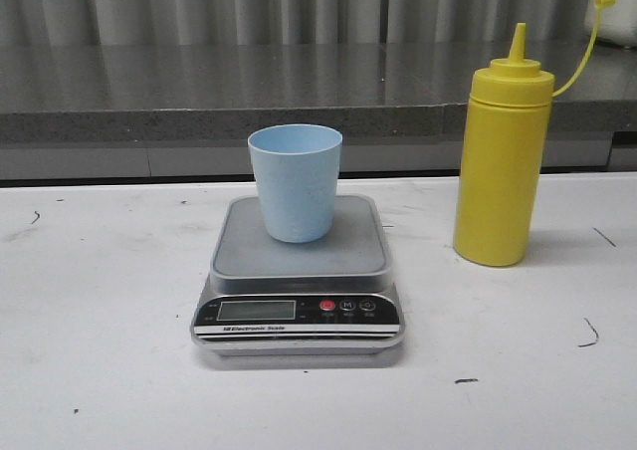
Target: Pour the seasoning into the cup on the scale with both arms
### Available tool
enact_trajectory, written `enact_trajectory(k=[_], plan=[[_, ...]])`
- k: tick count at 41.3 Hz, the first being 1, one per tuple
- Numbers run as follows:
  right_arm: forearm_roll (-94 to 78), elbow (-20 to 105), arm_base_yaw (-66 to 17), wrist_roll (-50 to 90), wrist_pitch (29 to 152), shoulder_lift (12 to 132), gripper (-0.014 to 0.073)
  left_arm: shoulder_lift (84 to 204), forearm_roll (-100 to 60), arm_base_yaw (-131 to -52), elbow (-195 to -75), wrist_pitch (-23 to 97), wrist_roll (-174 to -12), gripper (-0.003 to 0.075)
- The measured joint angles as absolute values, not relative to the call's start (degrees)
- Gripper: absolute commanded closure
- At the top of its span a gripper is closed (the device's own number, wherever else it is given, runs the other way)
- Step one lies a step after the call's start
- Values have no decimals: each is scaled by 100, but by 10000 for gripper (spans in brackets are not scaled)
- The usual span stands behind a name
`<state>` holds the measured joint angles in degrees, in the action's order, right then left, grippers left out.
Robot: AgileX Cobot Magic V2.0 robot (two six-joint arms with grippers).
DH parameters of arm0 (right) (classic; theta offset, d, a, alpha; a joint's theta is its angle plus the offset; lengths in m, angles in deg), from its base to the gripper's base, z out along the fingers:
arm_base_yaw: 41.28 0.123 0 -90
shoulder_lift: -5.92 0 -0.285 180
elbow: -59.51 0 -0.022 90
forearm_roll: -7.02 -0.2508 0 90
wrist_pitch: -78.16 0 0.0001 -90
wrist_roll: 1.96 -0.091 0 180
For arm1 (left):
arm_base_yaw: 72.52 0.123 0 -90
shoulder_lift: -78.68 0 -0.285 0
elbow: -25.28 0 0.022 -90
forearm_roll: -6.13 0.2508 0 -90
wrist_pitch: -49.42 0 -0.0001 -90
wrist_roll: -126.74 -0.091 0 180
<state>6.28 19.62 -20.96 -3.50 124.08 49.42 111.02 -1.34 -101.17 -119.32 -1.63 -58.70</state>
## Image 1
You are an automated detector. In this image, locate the light blue plastic cup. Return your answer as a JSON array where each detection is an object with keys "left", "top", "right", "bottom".
[{"left": 248, "top": 123, "right": 343, "bottom": 243}]

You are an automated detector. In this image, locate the yellow squeeze bottle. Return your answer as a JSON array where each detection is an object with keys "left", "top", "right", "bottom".
[{"left": 453, "top": 0, "right": 616, "bottom": 268}]

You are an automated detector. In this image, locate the silver electronic kitchen scale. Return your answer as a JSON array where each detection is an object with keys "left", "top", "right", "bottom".
[{"left": 190, "top": 194, "right": 405, "bottom": 367}]

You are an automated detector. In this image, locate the grey steel counter shelf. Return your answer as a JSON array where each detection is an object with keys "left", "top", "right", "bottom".
[{"left": 0, "top": 40, "right": 637, "bottom": 181}]

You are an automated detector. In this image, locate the white container on shelf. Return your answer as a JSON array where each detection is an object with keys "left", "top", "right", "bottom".
[{"left": 584, "top": 0, "right": 636, "bottom": 49}]

